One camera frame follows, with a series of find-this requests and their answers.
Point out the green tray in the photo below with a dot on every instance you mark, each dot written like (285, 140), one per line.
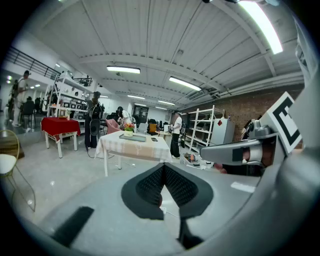
(136, 137)

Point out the ceiling light bar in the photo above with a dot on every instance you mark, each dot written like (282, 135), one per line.
(265, 27)
(123, 69)
(166, 102)
(184, 83)
(136, 96)

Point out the table with checked tablecloth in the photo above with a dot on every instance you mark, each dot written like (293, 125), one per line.
(130, 148)

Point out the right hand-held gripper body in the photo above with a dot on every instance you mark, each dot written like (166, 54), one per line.
(280, 117)

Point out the person's right hand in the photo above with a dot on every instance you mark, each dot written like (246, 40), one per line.
(220, 168)

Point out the black balcony railing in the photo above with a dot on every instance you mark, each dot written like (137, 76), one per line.
(30, 63)

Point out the black smartphone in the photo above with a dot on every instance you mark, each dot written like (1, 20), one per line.
(154, 139)

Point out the pink armchair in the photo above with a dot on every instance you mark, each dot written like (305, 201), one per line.
(112, 126)

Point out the potted red pink flowers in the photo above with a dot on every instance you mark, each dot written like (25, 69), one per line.
(129, 130)

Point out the black chair with yellow cushion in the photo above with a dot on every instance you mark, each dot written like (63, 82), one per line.
(152, 128)

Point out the red stool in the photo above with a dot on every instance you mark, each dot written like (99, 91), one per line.
(60, 126)

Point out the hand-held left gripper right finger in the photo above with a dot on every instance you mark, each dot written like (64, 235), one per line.
(225, 192)

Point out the white shelf unit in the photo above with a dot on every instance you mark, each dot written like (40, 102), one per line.
(200, 127)
(67, 92)

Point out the round wooden table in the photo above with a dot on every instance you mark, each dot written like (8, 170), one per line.
(165, 135)

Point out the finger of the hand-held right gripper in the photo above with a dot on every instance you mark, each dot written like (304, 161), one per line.
(220, 153)

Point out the white refrigerator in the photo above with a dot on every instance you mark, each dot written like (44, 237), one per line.
(222, 131)

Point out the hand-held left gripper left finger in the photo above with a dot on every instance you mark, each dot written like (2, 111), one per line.
(105, 197)

